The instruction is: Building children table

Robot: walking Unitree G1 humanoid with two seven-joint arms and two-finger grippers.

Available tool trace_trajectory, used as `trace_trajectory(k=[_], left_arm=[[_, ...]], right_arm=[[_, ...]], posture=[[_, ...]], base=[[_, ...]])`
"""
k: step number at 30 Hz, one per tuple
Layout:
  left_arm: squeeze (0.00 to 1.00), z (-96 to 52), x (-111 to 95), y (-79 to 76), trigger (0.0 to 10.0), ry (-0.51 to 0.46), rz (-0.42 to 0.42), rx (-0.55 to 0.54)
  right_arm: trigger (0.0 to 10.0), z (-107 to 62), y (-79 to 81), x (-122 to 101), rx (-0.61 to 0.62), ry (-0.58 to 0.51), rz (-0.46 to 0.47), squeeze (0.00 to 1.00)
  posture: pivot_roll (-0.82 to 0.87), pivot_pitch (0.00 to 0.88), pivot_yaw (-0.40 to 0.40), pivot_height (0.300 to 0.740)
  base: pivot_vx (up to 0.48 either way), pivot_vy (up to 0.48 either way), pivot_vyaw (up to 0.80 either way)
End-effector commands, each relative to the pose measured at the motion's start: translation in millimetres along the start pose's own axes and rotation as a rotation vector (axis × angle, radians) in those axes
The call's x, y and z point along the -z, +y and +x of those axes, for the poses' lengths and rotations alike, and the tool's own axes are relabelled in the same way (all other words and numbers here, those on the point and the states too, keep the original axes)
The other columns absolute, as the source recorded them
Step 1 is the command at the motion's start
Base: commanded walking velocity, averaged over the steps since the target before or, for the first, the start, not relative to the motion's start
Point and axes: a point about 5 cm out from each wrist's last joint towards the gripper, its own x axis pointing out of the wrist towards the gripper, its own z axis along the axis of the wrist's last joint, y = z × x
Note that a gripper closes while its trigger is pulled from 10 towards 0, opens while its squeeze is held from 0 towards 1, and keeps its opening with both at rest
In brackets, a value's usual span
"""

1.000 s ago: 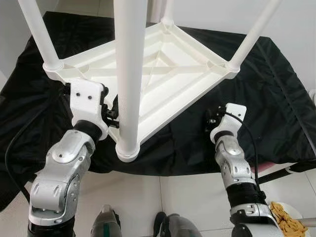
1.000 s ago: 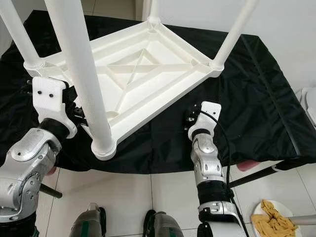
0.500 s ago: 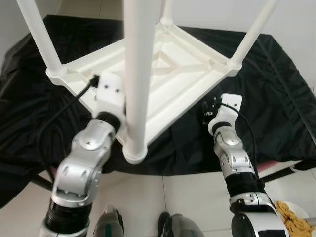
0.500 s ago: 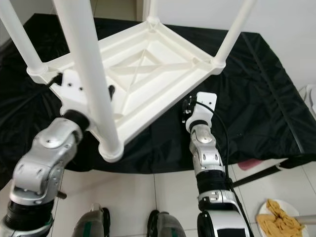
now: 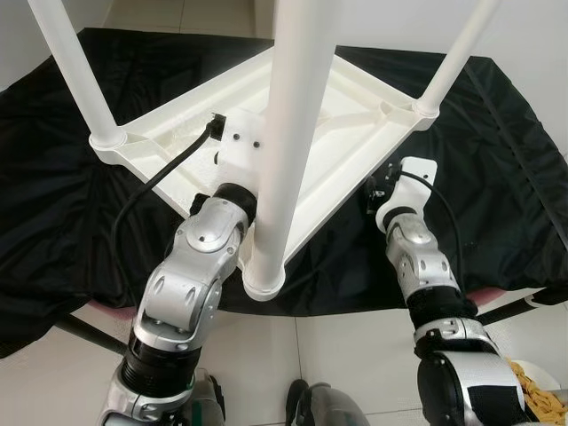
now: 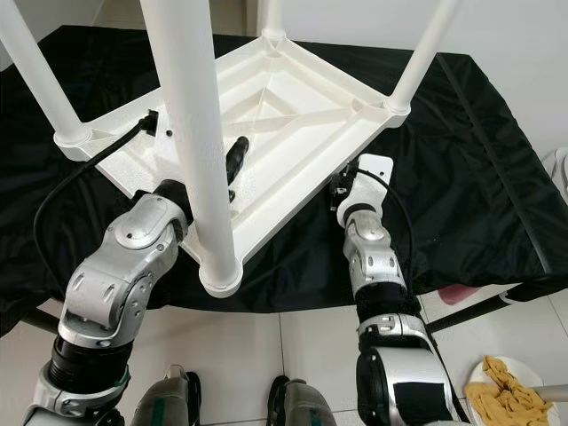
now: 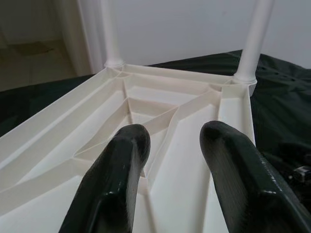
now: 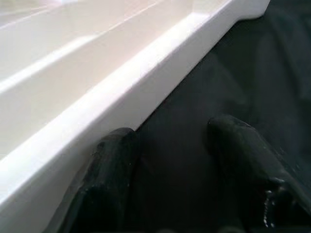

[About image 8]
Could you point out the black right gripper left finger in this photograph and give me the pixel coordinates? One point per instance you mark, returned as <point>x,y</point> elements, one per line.
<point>109,189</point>

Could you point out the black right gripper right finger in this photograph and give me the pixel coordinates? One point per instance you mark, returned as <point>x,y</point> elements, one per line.
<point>247,170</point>

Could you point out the white plastic table top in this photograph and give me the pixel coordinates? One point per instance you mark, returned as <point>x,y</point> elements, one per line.
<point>85,72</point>

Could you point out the black table cloth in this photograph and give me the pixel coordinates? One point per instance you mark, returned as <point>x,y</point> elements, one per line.
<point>230,85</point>

